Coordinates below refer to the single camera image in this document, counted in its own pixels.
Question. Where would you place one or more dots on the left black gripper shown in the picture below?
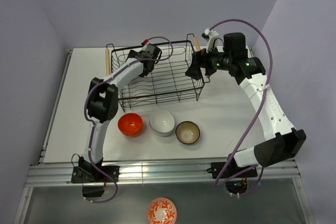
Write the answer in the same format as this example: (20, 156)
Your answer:
(131, 52)

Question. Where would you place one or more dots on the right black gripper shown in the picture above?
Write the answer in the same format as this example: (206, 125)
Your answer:
(194, 70)

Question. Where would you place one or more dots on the brown bowl beige inside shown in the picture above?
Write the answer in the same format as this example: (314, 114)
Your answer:
(187, 132)

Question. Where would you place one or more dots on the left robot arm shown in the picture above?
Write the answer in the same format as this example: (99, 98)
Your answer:
(102, 102)

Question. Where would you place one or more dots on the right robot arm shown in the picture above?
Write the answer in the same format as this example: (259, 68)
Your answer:
(282, 140)

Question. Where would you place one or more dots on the orange white patterned bowl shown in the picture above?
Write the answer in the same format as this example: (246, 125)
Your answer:
(161, 210)

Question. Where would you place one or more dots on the black wire dish rack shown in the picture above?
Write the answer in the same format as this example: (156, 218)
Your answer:
(167, 82)

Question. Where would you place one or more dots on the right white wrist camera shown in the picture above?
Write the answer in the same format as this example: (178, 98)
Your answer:
(210, 36)

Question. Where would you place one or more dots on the aluminium mounting rail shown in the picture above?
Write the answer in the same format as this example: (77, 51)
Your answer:
(130, 172)

